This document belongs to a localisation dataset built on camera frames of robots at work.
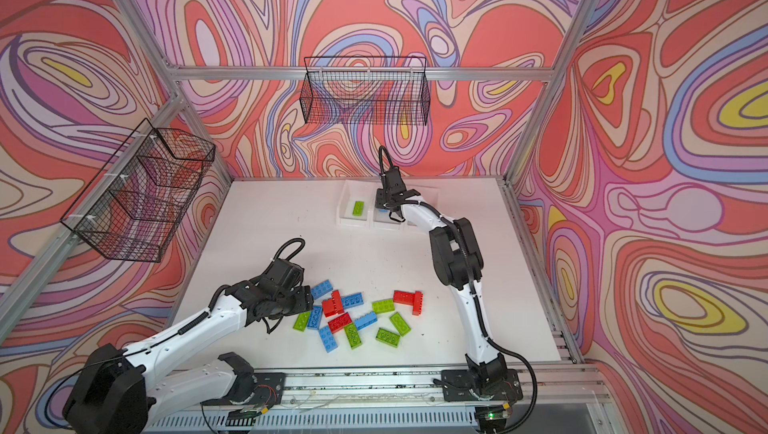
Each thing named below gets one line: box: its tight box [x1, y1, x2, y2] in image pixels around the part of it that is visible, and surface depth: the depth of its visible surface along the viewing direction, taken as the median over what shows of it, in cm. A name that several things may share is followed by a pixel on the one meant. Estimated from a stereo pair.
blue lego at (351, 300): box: [342, 292, 364, 309], surface depth 89 cm
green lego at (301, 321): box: [292, 311, 310, 332], surface depth 85 cm
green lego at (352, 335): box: [344, 322, 363, 350], surface depth 83 cm
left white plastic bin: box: [335, 179, 378, 228], surface depth 110 cm
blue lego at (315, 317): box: [307, 306, 322, 330], surface depth 85 cm
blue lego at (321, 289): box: [310, 279, 334, 300], surface depth 90 cm
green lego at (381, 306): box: [371, 299, 395, 314], surface depth 88 cm
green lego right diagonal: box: [389, 312, 411, 337], surface depth 86 cm
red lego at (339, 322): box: [328, 312, 353, 334], surface depth 85 cm
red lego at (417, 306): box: [412, 291, 424, 316], surface depth 88 cm
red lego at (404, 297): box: [393, 290, 415, 306], surface depth 88 cm
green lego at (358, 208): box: [352, 201, 365, 217], surface depth 111 cm
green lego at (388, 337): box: [375, 327, 400, 348], surface depth 82 cm
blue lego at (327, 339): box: [318, 325, 339, 353], surface depth 82 cm
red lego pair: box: [322, 290, 344, 317], surface depth 86 cm
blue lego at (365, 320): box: [354, 311, 378, 331], surface depth 85 cm
